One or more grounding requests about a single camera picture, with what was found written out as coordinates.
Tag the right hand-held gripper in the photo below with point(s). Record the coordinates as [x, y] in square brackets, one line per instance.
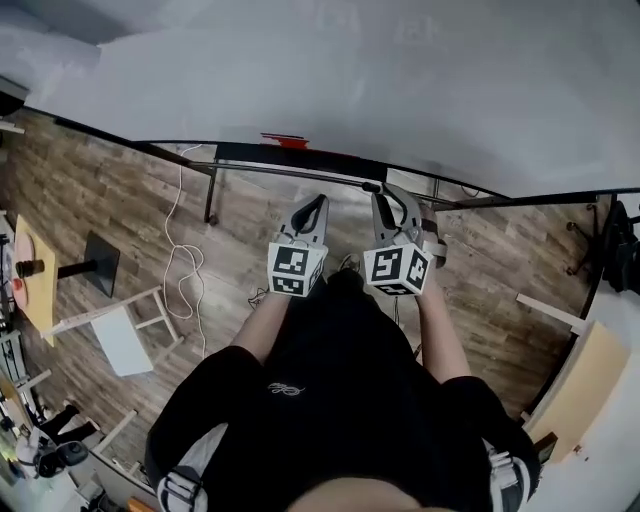
[395, 267]

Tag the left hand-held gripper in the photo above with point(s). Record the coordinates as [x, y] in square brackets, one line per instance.
[290, 265]

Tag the person's right forearm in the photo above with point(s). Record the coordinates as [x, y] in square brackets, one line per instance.
[440, 340]

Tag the person's left forearm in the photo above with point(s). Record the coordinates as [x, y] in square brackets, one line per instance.
[260, 325]

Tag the large white whiteboard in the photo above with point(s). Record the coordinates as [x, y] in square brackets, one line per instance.
[350, 90]

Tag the person's left sneaker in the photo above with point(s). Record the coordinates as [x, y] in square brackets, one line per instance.
[350, 262]

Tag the person's black trousers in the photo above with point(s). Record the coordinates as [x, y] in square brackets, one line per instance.
[345, 287]

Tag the person's black shirt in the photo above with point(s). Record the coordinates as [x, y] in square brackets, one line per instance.
[350, 400]

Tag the white wooden stool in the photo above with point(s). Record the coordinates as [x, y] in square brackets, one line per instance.
[120, 340]

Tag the small wooden board table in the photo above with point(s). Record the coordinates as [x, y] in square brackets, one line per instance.
[42, 300]

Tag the black box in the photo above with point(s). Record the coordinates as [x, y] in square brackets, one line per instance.
[547, 450]

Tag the person's chin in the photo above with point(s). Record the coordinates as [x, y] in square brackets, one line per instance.
[360, 500]

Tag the pink round disc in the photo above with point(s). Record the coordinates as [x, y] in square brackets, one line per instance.
[25, 250]

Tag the grey white device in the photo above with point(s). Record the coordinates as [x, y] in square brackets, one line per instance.
[65, 457]

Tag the black pedestal base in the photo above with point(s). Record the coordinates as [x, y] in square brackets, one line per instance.
[100, 265]

